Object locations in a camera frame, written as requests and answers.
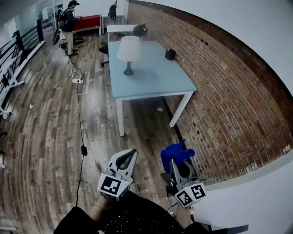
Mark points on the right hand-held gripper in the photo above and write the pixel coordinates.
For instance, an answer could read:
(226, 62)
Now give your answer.
(191, 195)

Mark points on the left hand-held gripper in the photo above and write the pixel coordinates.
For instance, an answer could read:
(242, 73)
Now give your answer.
(112, 186)

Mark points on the blue cloth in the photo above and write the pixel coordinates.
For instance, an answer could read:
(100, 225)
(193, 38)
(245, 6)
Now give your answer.
(175, 154)

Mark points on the white table lamp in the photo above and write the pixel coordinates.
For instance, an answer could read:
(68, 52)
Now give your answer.
(128, 49)

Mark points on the person's left forearm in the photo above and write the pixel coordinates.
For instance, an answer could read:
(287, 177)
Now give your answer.
(100, 208)

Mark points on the person's right forearm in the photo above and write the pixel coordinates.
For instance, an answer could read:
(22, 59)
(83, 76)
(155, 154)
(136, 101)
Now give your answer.
(183, 217)

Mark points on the black power adapter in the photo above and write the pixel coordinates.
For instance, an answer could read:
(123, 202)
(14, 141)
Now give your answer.
(84, 150)

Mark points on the person's black dotted top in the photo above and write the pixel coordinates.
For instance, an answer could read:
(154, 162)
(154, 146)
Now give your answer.
(137, 219)

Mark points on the white table with dark edge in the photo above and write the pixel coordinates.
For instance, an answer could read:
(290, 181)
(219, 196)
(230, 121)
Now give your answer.
(251, 201)

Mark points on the light blue table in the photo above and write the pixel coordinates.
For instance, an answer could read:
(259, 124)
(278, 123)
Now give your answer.
(148, 75)

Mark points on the small black box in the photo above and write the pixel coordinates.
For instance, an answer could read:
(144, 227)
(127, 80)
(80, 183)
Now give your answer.
(169, 54)

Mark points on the red cabinet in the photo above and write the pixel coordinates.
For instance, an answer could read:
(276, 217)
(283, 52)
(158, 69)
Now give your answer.
(88, 21)

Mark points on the black backpack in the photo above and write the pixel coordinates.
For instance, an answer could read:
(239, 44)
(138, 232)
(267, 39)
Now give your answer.
(112, 11)

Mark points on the black railing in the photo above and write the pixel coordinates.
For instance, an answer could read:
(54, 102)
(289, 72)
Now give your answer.
(40, 29)

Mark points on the white metal frame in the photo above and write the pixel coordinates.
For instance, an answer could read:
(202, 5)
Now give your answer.
(17, 83)

